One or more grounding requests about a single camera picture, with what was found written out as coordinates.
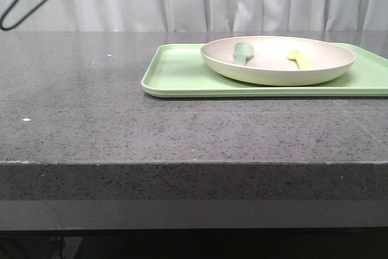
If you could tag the cream round plate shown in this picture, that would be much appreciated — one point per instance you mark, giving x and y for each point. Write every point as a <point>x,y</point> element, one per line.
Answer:
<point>269,64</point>

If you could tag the yellow plastic fork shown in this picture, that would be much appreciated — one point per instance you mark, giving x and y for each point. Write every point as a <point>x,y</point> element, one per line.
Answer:
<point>302,62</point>

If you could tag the light green serving tray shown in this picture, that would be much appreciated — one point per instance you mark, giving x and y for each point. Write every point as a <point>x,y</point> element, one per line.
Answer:
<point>179,71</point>

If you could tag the pale green plastic spoon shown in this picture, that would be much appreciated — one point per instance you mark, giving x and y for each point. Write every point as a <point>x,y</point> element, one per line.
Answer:
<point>243,51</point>

